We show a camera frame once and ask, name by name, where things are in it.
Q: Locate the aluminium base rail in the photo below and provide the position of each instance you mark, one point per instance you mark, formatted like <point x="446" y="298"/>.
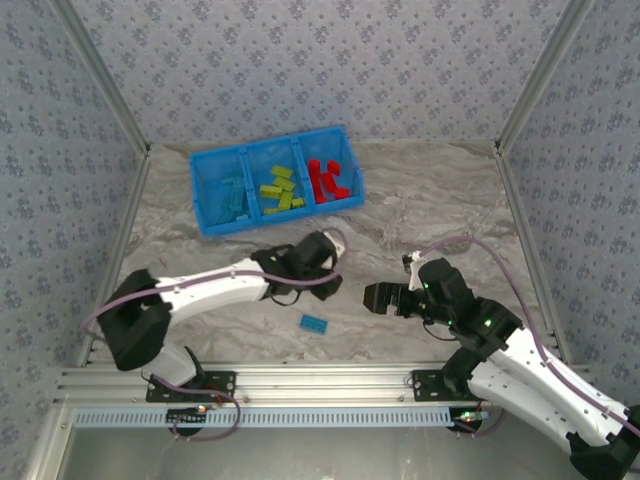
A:
<point x="325" y="382"/>

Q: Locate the small green lego brick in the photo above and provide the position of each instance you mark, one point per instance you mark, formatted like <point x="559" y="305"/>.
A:
<point x="298" y="202"/>

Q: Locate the aluminium side rail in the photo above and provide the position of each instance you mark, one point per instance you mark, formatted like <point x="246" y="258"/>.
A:
<point x="130" y="200"/>
<point x="529" y="250"/>

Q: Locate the aluminium frame post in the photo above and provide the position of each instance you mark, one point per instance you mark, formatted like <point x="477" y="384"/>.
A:
<point x="101" y="75"/>
<point x="544" y="75"/>

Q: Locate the small red lego brick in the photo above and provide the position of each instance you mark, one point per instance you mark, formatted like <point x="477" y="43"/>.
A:
<point x="321" y="198"/>

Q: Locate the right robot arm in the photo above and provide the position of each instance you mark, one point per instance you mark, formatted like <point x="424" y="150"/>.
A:
<point x="550" y="390"/>

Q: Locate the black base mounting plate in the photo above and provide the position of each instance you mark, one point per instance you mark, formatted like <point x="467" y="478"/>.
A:
<point x="227" y="380"/>
<point x="425" y="385"/>

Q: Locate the blue three-compartment plastic bin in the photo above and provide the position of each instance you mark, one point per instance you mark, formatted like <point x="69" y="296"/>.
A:
<point x="215" y="160"/>

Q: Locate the grey metal panel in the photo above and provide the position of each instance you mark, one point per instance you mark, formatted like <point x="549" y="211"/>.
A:
<point x="325" y="455"/>

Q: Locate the small circuit board with LED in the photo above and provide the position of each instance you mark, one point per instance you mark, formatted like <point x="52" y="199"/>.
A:
<point x="472" y="415"/>
<point x="201" y="409"/>

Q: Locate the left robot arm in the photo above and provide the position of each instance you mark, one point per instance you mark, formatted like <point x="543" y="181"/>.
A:
<point x="210" y="287"/>

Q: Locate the darker blue lego brick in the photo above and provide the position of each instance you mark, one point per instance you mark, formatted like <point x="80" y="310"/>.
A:
<point x="313" y="324"/>

